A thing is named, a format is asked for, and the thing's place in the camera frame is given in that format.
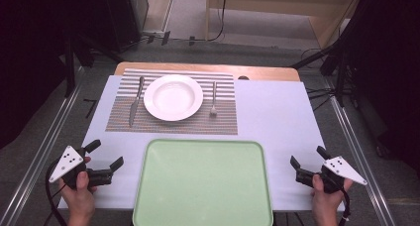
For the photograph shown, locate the white table sheet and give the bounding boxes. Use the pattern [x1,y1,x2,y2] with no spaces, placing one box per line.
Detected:
[57,74,347,212]

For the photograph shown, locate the black equipment case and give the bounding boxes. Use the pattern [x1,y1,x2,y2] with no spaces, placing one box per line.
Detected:
[70,0,150,54]

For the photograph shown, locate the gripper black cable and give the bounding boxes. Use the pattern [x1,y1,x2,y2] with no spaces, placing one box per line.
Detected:
[340,187,352,226]
[45,160,68,226]

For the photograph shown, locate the metal floor rail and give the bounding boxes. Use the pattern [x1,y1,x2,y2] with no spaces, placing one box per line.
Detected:
[321,70,397,226]
[0,65,87,226]

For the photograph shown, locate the black floor cables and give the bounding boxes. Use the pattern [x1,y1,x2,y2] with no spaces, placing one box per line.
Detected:
[305,83,341,112]

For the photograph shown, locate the dark curtain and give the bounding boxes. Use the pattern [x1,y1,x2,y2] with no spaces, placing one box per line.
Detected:
[0,0,78,150]
[343,0,420,174]

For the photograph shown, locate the white plate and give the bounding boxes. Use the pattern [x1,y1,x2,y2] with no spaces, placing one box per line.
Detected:
[143,73,205,123]

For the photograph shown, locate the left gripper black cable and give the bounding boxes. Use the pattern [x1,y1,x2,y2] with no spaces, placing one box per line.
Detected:
[45,160,68,226]

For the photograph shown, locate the black metal stand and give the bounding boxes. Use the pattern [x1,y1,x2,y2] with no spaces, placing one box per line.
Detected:
[290,37,351,108]
[62,34,123,98]

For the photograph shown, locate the green tray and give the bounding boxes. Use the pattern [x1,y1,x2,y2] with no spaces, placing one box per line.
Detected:
[132,138,275,226]

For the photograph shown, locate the person's left hand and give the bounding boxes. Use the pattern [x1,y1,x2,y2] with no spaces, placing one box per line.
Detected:
[58,170,98,220]

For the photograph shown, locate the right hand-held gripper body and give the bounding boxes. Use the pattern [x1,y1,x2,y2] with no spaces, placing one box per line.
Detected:
[294,156,368,194]

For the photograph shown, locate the silver knife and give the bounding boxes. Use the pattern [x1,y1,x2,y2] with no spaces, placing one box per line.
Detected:
[128,75,147,128]

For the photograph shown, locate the black hanging cable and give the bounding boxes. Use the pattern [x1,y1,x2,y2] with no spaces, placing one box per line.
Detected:
[166,0,229,43]

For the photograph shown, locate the silver fork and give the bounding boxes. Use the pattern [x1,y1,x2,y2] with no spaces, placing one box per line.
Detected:
[209,80,219,119]

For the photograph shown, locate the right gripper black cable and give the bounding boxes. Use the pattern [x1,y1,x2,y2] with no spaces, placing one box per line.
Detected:
[340,187,352,226]

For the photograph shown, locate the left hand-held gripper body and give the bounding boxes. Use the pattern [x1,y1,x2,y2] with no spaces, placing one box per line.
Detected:
[49,145,114,190]

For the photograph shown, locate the light wooden shelf unit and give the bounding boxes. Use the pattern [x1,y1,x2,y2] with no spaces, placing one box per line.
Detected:
[205,0,365,51]

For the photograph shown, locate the person's right hand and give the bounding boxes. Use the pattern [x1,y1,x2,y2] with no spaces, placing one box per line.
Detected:
[310,173,355,220]

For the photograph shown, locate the striped woven placemat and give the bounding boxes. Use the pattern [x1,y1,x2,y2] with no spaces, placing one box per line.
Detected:
[104,67,240,137]

